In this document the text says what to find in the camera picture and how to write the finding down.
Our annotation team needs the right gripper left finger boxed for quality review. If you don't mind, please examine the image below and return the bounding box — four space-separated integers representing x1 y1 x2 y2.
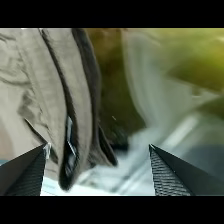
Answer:
0 143 48 197

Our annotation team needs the dark brown garment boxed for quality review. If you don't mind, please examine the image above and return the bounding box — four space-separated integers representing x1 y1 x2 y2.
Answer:
0 27 120 192

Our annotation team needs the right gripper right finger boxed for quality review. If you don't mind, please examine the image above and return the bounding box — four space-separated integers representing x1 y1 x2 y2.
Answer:
148 143 224 197

